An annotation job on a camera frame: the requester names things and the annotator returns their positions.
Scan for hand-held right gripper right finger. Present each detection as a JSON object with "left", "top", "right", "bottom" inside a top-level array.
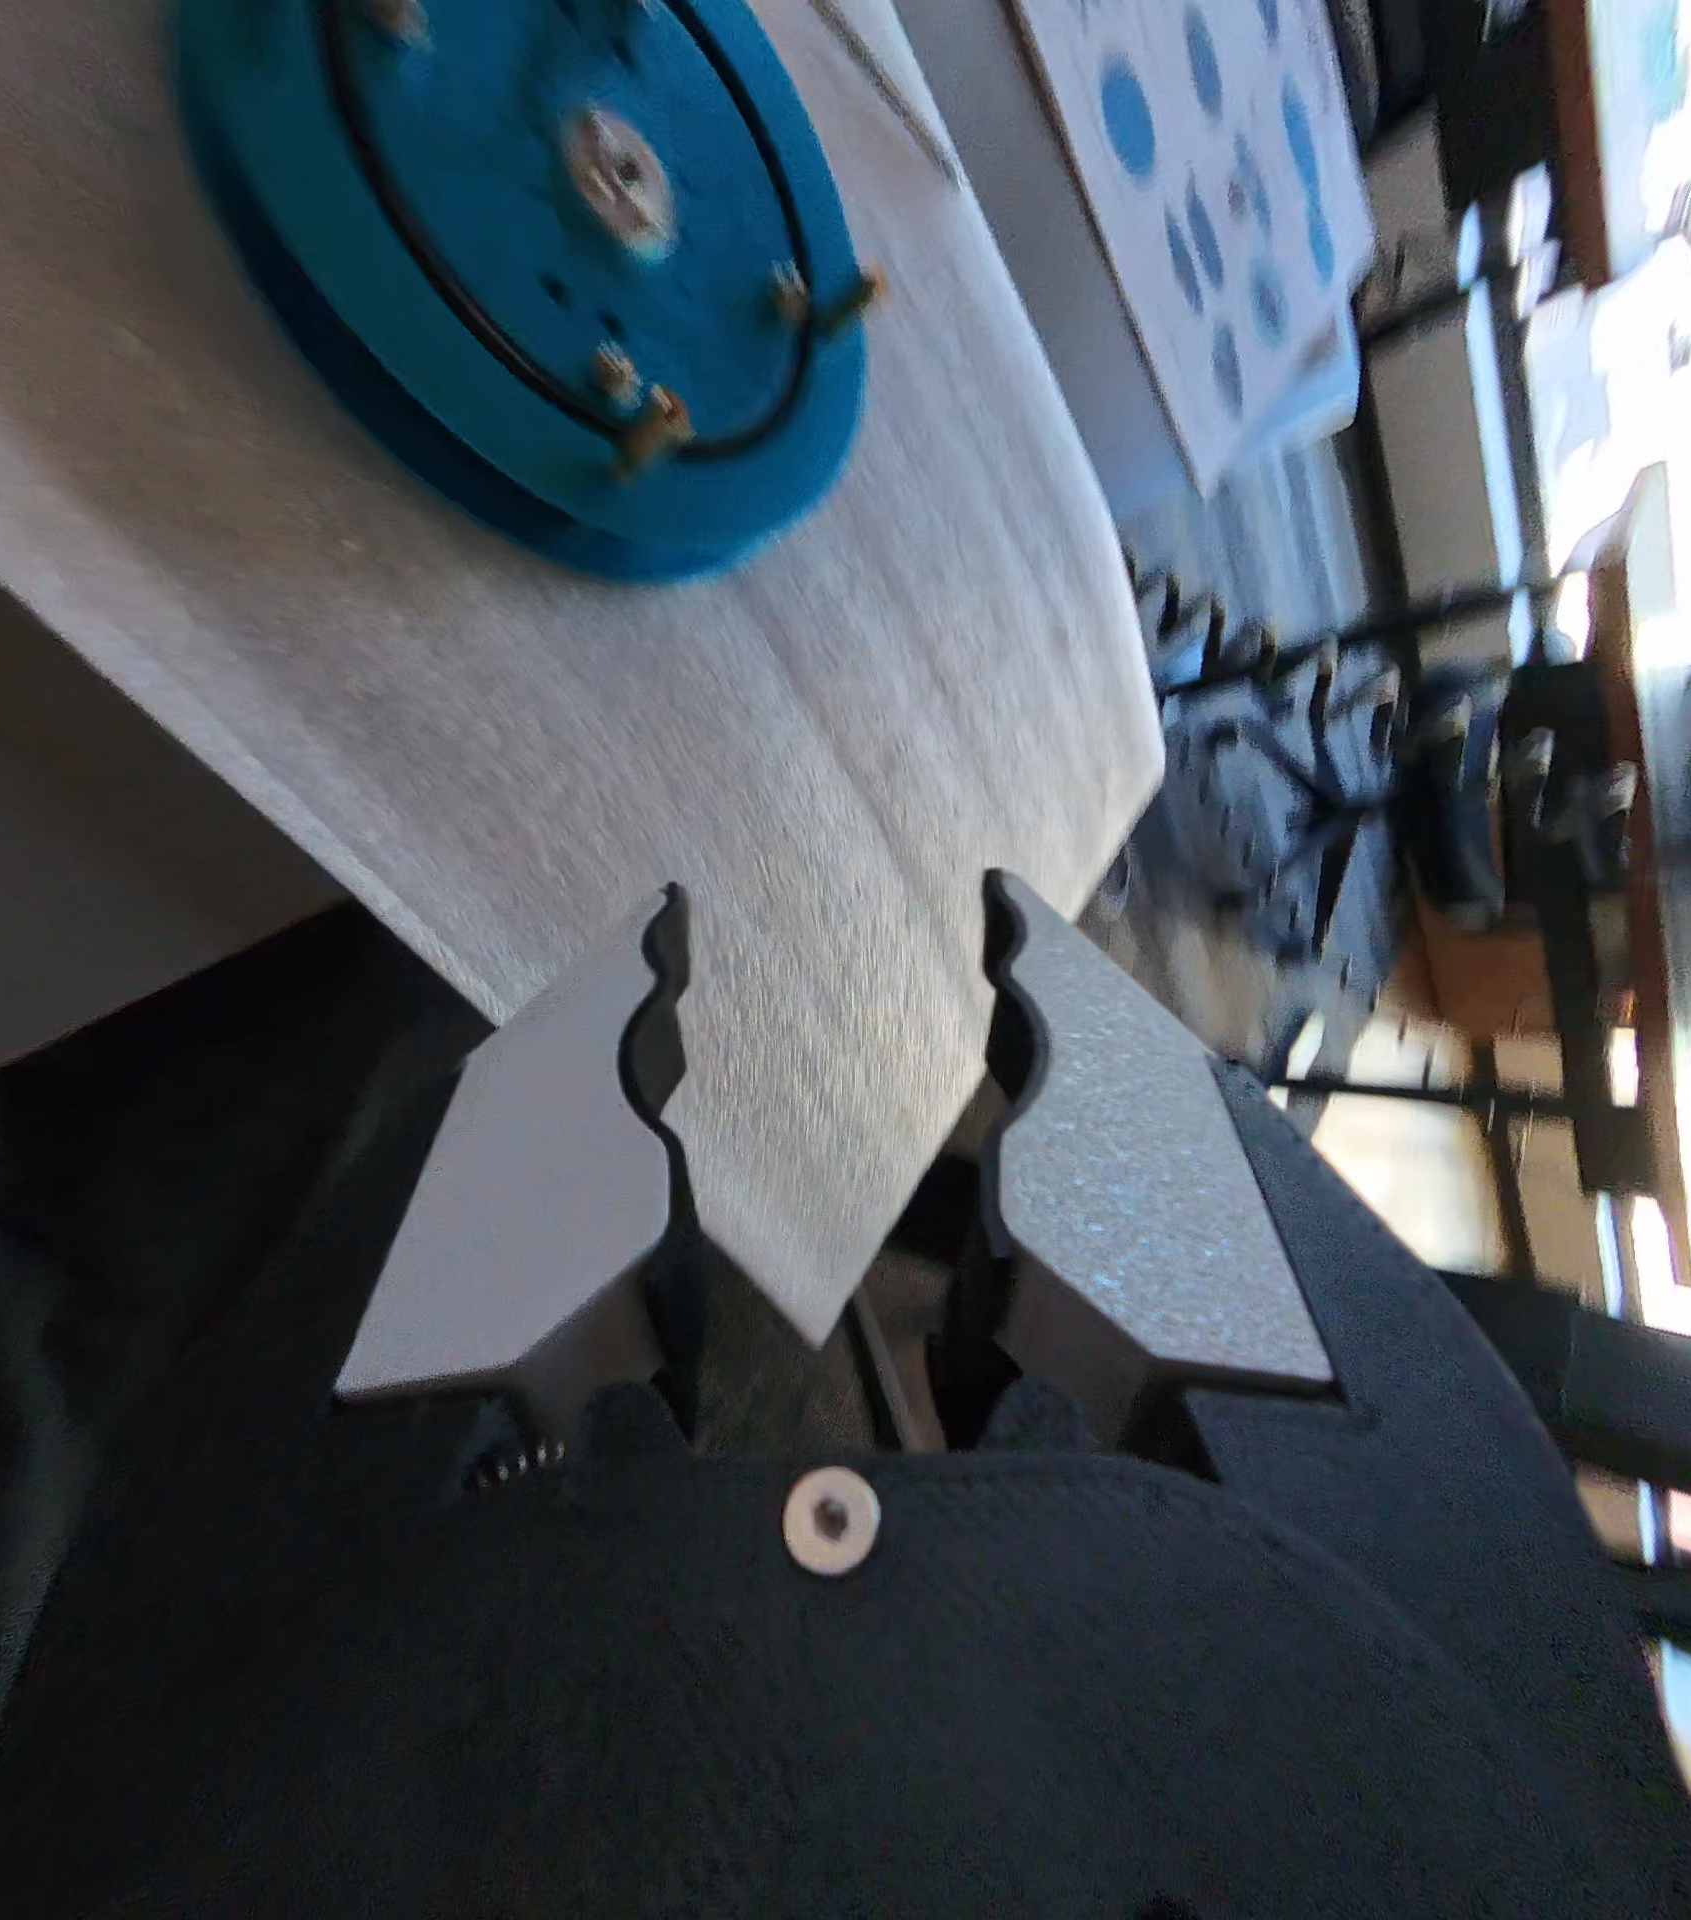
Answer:
[{"left": 932, "top": 867, "right": 1342, "bottom": 1455}]

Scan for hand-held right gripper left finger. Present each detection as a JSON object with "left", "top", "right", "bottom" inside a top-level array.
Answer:
[{"left": 337, "top": 882, "right": 710, "bottom": 1455}]

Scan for blue round metal turntable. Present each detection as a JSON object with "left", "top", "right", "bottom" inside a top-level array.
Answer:
[{"left": 171, "top": 0, "right": 872, "bottom": 589}]

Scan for person's dark trousers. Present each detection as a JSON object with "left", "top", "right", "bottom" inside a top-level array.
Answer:
[{"left": 0, "top": 901, "right": 489, "bottom": 1849}]

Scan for white foam sheet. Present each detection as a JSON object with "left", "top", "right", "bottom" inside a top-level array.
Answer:
[{"left": 0, "top": 0, "right": 1170, "bottom": 1349}]

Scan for printed instruction manual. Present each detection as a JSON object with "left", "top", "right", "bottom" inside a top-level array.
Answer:
[{"left": 1002, "top": 0, "right": 1380, "bottom": 490}]

